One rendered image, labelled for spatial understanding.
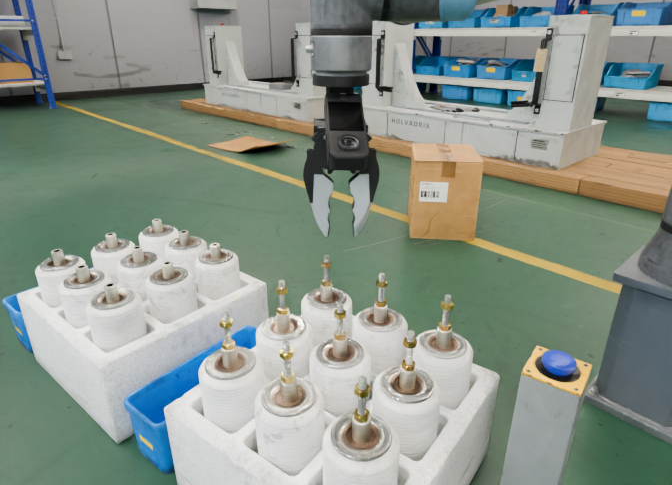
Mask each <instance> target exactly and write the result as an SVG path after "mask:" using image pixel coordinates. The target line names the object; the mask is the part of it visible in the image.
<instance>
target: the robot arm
mask: <svg viewBox="0 0 672 485"><path fill-rule="evenodd" d="M492 1H496V0H309V10H310V35H311V36H310V41H311V42H312V43H313V45H306V46H305V52H306V53H313V55H312V56H311V69H312V70H313V71H315V72H316V73H314V74H312V85H314V86H319V87H326V95H325V100H324V116H325V118H314V135H313V136H312V137H311V140H312V141H314V146H313V149H310V148H307V158H306V161H305V164H304V171H303V178H304V184H305V187H306V190H307V194H308V197H309V201H310V203H311V207H312V210H313V213H314V216H315V219H316V222H317V224H318V226H319V228H320V230H321V231H322V233H323V234H324V236H326V237H328V235H329V229H330V221H329V218H328V215H329V213H330V205H329V197H330V196H331V195H332V193H333V187H334V183H333V180H332V179H331V178H330V177H329V176H328V175H327V174H326V173H325V169H327V173H328V174H331V173H332V172H333V170H345V171H350V172H351V173H352V174H355V173H356V171H357V173H356V174H355V175H354V176H353V177H351V178H350V179H349V189H350V193H351V195H352V196H353V198H354V200H353V203H352V210H353V214H354V215H353V221H352V228H353V236H357V235H358V234H359V232H360V231H361V229H362V227H363V226H364V224H365V221H366V219H367V216H368V213H369V210H370V207H371V204H372V202H373V199H374V195H375V192H376V189H377V185H378V182H379V165H378V162H377V159H376V148H369V143H368V142H369V141H370V140H371V139H372V137H371V136H370V135H369V134H368V124H367V122H366V121H365V118H364V111H363V104H362V97H361V95H360V94H354V87H362V86H368V85H369V74H368V73H367V71H370V70H371V69H372V37H373V36H372V27H373V21H385V22H392V23H394V24H396V25H400V26H405V25H410V24H413V23H419V22H442V23H447V22H448V21H463V20H466V19H467V18H468V17H469V16H470V15H471V14H472V12H473V10H474V8H475V6H477V5H481V4H485V3H488V2H492ZM638 268H639V269H640V270H641V271H642V272H643V273H644V274H645V275H647V276H648V277H650V278H652V279H654V280H656V281H658V282H660V283H663V284H665V285H668V286H671V287H672V185H671V188H670V192H669V195H668V199H667V202H666V205H665V209H664V212H663V216H662V219H661V223H660V226H659V229H658V230H657V232H656V233H655V234H654V236H653V237H652V238H651V240H650V241H649V242H648V244H647V245H646V246H645V248H644V249H643V250H642V252H641V254H640V257H639V260H638Z"/></svg>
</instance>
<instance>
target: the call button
mask: <svg viewBox="0 0 672 485"><path fill-rule="evenodd" d="M542 363H543V365H544V367H545V369H546V370H547V371H549V372H550V373H552V374H554V375H558V376H568V375H570V374H571V373H573V372H574V371H575V370H576V366H577V362H576V360H575V359H574V358H573V357H572V356H571V355H569V354H567V353H565V352H563V351H559V350H548V351H545V352H544V353H543V355H542Z"/></svg>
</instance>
